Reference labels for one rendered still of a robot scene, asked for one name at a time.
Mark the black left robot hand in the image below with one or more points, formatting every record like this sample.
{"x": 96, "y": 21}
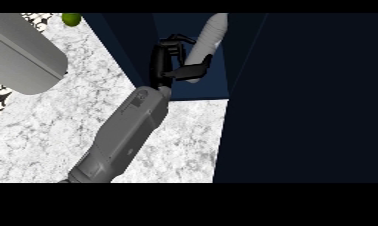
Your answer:
{"x": 160, "y": 66}

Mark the white water bottle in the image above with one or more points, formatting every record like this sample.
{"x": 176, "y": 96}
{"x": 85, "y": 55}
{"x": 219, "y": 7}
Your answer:
{"x": 211, "y": 33}

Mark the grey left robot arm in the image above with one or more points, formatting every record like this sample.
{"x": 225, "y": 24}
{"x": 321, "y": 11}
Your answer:
{"x": 126, "y": 130}

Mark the dark blue cabinet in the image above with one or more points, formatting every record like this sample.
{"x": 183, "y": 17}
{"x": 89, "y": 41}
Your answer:
{"x": 127, "y": 43}

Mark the dark blue cabinet door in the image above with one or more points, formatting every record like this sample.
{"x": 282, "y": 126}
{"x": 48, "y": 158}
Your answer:
{"x": 305, "y": 103}

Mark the green lime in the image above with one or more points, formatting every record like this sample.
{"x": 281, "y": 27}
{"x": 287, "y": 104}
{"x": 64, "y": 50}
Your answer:
{"x": 71, "y": 18}

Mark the pale grey rounded appliance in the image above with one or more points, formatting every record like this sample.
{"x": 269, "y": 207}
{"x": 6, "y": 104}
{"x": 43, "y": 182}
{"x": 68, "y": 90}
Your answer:
{"x": 24, "y": 58}

